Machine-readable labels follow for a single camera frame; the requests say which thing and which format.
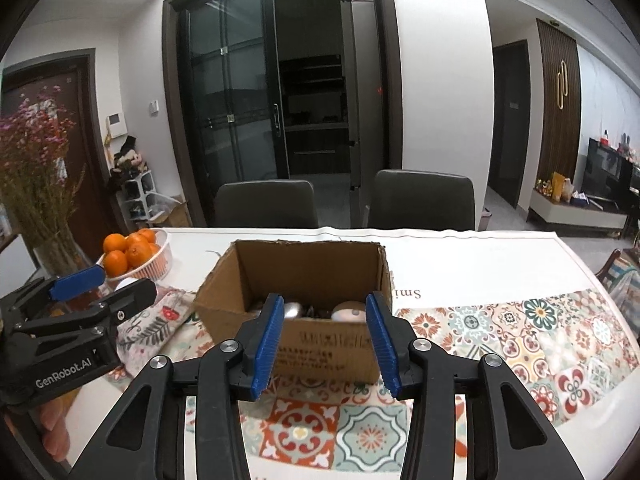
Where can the white shelf unit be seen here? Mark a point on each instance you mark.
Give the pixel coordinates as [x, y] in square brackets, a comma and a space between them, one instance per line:
[137, 197]

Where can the orange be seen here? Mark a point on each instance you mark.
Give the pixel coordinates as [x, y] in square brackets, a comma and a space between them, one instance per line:
[115, 263]
[114, 243]
[139, 255]
[147, 235]

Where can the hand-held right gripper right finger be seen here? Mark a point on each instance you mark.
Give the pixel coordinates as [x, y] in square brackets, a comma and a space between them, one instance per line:
[382, 345]

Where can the grey dining chair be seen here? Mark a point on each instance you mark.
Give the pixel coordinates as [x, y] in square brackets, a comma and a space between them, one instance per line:
[265, 205]
[422, 200]

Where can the round silver object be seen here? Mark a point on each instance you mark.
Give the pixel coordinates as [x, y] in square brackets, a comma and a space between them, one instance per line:
[295, 308]

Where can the white low cabinet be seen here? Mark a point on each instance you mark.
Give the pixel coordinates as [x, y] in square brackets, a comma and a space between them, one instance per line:
[575, 215]

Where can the brown cardboard box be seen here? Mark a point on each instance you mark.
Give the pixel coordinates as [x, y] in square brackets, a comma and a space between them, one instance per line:
[325, 355]

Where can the wall intercom panel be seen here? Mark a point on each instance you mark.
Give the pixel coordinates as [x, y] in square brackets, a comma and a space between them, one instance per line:
[117, 124]

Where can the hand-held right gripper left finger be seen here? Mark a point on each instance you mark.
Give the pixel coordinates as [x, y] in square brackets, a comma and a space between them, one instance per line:
[267, 345]

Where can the person's left hand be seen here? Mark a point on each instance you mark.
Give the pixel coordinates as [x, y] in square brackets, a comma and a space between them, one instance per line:
[55, 435]

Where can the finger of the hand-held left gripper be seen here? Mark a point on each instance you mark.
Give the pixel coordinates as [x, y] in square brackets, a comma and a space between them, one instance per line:
[130, 300]
[77, 282]

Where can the plush toys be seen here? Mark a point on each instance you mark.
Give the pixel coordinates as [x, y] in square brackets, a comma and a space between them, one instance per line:
[127, 157]

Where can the brown wooden door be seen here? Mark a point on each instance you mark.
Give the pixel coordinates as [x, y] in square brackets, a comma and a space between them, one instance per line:
[75, 110]

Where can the wooden chair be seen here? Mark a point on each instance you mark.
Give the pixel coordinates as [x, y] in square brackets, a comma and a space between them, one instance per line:
[617, 275]

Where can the open cardboard carton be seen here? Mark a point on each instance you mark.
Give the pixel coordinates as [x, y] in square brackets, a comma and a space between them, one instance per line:
[172, 212]

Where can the dried flower bouquet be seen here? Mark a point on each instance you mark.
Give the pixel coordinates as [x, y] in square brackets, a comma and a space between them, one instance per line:
[35, 170]

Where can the dark glass sliding door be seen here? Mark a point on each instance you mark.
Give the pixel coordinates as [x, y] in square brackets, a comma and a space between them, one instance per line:
[230, 110]

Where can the dark interior door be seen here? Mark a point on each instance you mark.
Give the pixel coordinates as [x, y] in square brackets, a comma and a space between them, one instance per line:
[510, 125]

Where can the floral fabric tissue cover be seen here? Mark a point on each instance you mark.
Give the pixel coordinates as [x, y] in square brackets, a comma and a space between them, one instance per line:
[155, 330]

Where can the black TV cabinet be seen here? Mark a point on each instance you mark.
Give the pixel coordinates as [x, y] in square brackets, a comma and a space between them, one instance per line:
[612, 170]

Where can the small white bin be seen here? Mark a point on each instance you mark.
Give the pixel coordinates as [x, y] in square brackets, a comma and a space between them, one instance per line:
[487, 219]

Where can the grey refrigerator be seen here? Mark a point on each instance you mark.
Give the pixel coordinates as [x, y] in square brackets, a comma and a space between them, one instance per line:
[362, 95]

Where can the glass vase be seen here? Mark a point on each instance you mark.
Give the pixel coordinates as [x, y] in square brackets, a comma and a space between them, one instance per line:
[60, 257]

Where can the white plastic basket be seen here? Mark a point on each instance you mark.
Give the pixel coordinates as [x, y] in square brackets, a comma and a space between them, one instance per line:
[161, 262]

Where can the white light switch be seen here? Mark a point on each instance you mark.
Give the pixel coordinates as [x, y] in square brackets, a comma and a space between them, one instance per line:
[154, 107]

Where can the patterned tablecloth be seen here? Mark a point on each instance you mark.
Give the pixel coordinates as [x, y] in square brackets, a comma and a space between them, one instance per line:
[500, 270]

